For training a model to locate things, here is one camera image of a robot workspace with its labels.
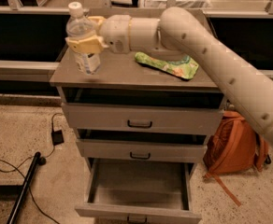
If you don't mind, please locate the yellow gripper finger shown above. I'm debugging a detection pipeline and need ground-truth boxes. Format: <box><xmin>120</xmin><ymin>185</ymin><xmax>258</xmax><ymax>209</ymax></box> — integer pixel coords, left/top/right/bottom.
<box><xmin>88</xmin><ymin>16</ymin><xmax>106</xmax><ymax>32</ymax></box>
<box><xmin>65</xmin><ymin>35</ymin><xmax>108</xmax><ymax>54</ymax></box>

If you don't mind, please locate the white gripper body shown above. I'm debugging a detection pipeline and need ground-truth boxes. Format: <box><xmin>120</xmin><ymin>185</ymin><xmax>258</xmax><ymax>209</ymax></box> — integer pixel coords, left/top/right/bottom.
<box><xmin>99</xmin><ymin>15</ymin><xmax>131</xmax><ymax>54</ymax></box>

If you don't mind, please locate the clear plastic water bottle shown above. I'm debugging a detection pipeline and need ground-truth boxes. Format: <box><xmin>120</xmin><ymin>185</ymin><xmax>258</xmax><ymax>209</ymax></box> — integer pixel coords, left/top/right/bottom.
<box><xmin>65</xmin><ymin>2</ymin><xmax>100</xmax><ymax>75</ymax></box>

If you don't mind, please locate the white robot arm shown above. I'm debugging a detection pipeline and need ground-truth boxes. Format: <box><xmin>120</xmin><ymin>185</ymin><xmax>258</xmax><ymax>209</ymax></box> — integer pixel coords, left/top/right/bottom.
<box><xmin>65</xmin><ymin>7</ymin><xmax>273</xmax><ymax>146</ymax></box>

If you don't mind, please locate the grey top drawer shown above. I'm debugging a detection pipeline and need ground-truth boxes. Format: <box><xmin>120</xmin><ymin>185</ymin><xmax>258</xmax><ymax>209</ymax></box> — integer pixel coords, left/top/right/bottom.
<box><xmin>62</xmin><ymin>89</ymin><xmax>223</xmax><ymax>135</ymax></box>

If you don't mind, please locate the grey drawer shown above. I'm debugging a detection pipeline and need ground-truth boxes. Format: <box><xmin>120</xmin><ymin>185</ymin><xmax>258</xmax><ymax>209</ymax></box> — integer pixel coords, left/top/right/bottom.
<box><xmin>75</xmin><ymin>159</ymin><xmax>201</xmax><ymax>224</ymax></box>
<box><xmin>62</xmin><ymin>89</ymin><xmax>223</xmax><ymax>135</ymax></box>
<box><xmin>77</xmin><ymin>130</ymin><xmax>207</xmax><ymax>163</ymax></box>

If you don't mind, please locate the grey drawer cabinet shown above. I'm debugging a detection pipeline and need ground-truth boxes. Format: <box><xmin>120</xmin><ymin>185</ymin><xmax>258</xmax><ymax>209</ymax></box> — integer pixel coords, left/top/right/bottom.
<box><xmin>49</xmin><ymin>7</ymin><xmax>228</xmax><ymax>224</ymax></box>

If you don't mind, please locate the grey middle drawer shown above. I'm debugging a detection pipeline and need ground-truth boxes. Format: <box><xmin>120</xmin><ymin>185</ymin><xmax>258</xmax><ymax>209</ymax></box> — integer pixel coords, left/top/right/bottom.
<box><xmin>77</xmin><ymin>130</ymin><xmax>207</xmax><ymax>163</ymax></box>

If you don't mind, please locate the grey bottom drawer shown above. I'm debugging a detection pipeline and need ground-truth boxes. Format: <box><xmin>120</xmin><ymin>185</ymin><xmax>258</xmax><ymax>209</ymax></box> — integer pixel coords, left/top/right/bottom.
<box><xmin>75</xmin><ymin>159</ymin><xmax>201</xmax><ymax>224</ymax></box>

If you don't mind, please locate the green snack bag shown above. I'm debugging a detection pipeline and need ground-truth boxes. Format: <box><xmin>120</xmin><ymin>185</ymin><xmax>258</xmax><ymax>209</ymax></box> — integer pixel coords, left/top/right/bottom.
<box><xmin>135</xmin><ymin>52</ymin><xmax>199</xmax><ymax>80</ymax></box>

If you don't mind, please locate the black power adapter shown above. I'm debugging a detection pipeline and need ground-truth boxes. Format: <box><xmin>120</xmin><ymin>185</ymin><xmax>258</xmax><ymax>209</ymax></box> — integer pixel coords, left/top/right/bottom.
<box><xmin>51</xmin><ymin>130</ymin><xmax>64</xmax><ymax>146</ymax></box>

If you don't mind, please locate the black pole on floor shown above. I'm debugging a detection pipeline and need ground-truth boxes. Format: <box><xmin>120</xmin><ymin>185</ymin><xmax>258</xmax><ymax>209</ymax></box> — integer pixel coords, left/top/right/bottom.
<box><xmin>7</xmin><ymin>152</ymin><xmax>41</xmax><ymax>224</ymax></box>

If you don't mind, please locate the orange backpack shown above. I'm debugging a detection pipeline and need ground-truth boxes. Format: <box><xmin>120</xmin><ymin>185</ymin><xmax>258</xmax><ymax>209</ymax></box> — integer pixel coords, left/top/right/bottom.
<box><xmin>203</xmin><ymin>111</ymin><xmax>271</xmax><ymax>206</ymax></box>

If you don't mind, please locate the black floor cable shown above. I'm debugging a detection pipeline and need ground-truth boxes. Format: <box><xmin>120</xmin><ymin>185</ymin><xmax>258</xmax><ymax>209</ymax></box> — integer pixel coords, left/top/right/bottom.
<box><xmin>0</xmin><ymin>112</ymin><xmax>65</xmax><ymax>224</ymax></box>

